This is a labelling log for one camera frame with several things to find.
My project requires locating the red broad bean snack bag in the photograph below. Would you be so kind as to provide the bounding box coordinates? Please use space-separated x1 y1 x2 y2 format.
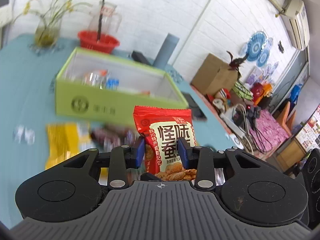
133 106 197 181

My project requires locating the white power strip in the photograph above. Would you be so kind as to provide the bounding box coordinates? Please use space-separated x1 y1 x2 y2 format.
220 113 246 139

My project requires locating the yellow snack packet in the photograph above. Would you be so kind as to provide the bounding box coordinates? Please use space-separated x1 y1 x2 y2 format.
45 122 95 170

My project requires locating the green cardboard box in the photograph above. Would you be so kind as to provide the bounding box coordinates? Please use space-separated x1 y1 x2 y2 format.
55 47 188 126

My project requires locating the brown cardboard box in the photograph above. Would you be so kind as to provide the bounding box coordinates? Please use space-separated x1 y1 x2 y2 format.
191 54 238 95

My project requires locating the pink floral cloth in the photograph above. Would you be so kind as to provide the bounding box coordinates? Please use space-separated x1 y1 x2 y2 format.
249 110 290 154

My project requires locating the grey cylindrical bottle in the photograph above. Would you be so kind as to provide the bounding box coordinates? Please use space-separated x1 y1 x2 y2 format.
153 33 180 70

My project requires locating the small black box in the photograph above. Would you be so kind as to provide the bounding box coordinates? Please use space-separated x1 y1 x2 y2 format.
131 50 151 66

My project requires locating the dark red dried plant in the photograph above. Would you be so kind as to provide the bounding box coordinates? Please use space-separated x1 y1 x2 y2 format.
227 51 248 71

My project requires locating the red plastic basket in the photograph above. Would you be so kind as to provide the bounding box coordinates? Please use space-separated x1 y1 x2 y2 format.
78 30 120 54

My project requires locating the blue round paper fan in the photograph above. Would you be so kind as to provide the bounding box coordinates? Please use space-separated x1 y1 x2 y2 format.
246 31 266 62

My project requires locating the glass pitcher with straw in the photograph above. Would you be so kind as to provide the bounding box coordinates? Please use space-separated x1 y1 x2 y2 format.
88 0 122 36

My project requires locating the potted orchid plant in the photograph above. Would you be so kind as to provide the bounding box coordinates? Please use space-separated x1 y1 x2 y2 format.
13 0 93 50

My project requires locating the white air conditioner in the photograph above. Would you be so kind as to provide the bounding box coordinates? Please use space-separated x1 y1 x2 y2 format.
281 0 310 50

